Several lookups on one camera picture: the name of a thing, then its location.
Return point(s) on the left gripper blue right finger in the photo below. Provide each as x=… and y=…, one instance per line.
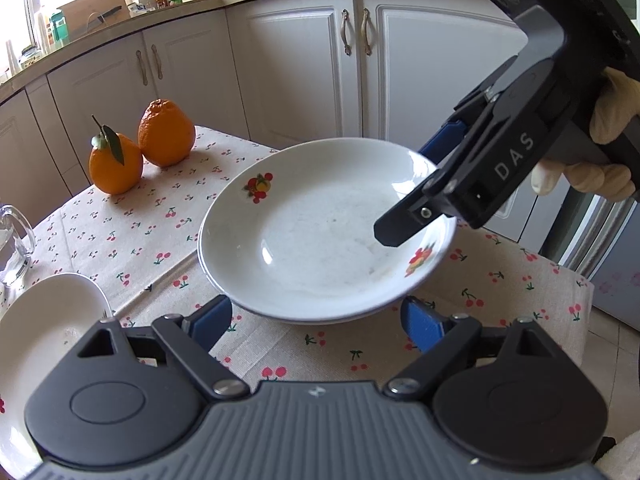
x=424, y=326

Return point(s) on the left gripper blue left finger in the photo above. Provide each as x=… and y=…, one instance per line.
x=207, y=325

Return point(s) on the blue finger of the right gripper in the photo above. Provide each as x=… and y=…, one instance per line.
x=444, y=141
x=409, y=216

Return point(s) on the white bowl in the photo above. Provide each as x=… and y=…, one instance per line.
x=36, y=332

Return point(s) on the large white fruit plate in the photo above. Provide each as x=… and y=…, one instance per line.
x=317, y=284

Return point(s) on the white kitchen cabinets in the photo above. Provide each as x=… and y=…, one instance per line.
x=277, y=72

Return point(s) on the orange with leaf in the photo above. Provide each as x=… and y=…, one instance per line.
x=115, y=163

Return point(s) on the bumpy orange tangerine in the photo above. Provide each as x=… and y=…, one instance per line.
x=165, y=134

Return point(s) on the glass water mug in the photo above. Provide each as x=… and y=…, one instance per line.
x=18, y=243

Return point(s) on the wooden cutting board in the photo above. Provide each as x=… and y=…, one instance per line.
x=83, y=17

